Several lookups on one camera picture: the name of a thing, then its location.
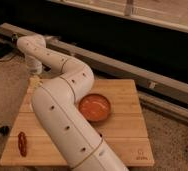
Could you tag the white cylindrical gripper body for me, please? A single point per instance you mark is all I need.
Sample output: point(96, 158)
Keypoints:
point(33, 65)

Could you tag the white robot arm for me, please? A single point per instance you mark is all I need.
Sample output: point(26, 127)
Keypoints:
point(53, 102)

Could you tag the orange ceramic bowl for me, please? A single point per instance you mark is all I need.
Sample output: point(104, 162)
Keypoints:
point(95, 107)

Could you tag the wooden board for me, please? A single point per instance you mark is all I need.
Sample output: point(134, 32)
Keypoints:
point(125, 130)

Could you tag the metal rail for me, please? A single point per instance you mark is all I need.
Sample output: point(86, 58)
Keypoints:
point(155, 58)

